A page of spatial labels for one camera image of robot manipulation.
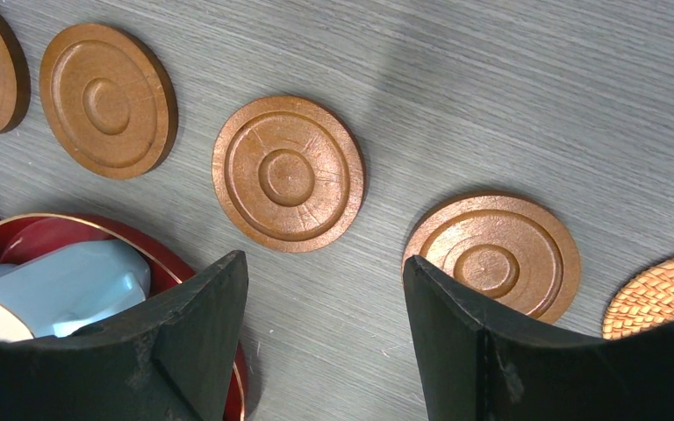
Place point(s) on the red round tray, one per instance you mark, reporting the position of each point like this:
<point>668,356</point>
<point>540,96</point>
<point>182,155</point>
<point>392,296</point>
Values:
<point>29,236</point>

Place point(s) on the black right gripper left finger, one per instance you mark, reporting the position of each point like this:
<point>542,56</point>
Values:
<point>176,356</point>

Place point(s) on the woven rattan coaster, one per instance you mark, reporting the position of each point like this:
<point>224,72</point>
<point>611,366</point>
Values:
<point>644,302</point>

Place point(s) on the light blue mug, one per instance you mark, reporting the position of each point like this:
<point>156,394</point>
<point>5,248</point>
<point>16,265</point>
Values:
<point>77,285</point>

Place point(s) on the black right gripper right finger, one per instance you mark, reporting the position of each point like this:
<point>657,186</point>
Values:
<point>481,360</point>

